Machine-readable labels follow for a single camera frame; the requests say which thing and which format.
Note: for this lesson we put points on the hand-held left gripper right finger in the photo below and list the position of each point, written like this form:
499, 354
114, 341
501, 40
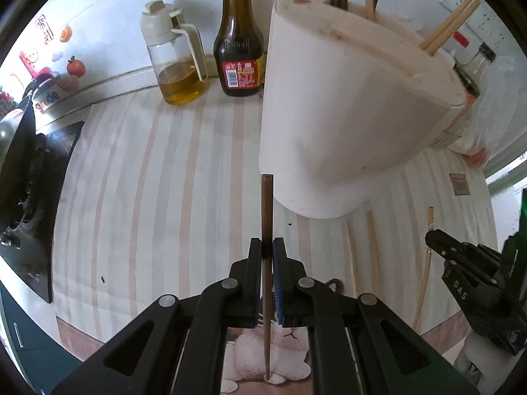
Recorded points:
279, 292

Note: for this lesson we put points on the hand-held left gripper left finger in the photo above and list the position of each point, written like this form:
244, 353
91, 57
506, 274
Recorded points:
256, 292

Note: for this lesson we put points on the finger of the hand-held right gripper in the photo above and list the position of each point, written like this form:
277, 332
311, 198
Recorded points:
453, 249

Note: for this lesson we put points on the white utensil holder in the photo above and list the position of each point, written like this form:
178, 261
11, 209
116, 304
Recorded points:
337, 131

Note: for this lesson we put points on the striped cat print mat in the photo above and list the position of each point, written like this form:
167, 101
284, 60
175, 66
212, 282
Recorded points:
144, 193

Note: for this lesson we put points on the orange label bottle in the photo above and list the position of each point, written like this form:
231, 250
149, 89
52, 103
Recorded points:
479, 57

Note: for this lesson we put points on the glass oil bottle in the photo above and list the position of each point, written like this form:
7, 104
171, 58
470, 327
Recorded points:
181, 86

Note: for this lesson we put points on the dark teal cabinet door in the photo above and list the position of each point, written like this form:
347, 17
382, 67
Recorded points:
37, 349

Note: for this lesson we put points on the dark soy sauce bottle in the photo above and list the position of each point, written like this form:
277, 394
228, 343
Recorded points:
238, 49

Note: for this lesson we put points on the black glass stove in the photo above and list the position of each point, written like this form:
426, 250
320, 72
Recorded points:
24, 197

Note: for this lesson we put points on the metal wok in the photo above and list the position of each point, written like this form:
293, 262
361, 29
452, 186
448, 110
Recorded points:
12, 131

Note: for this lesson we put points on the white wall socket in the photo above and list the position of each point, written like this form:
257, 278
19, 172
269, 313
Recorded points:
490, 20

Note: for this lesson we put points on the red apple wall sticker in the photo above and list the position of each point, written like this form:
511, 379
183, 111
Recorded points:
75, 66

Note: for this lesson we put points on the orange fruit wall sticker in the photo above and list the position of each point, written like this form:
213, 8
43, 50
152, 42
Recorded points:
66, 33

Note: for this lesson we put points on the red square wall sticker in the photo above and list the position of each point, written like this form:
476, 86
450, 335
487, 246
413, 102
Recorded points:
29, 62

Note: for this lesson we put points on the red paper-cut wall sticker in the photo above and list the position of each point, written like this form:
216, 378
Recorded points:
41, 31

